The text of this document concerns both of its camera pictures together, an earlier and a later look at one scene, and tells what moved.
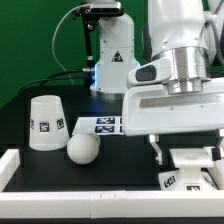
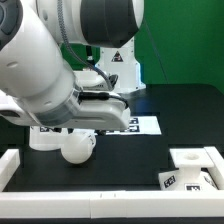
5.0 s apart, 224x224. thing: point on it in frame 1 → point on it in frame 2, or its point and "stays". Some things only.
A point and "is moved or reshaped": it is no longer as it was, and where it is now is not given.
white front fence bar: (112, 204) stays
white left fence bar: (9, 162) stays
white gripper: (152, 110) → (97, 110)
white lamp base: (190, 175) stays
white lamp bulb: (83, 147) is moved or reshaped
